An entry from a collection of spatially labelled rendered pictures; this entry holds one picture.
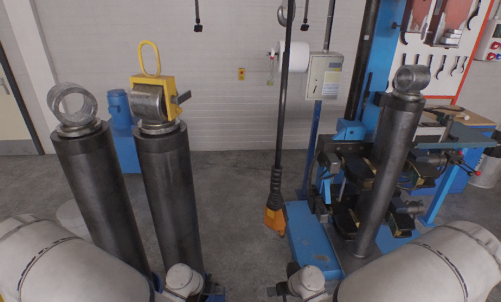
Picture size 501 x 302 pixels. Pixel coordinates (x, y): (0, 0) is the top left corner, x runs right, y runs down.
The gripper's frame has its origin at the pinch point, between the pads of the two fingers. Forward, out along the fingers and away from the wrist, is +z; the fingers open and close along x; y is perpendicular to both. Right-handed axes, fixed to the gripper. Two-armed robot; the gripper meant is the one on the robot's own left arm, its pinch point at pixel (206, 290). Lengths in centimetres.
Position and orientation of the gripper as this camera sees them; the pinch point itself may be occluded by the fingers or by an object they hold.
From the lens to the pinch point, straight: 129.9
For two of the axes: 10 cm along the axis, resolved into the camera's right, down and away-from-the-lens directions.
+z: 1.5, 6.2, 7.7
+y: 1.1, -7.8, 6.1
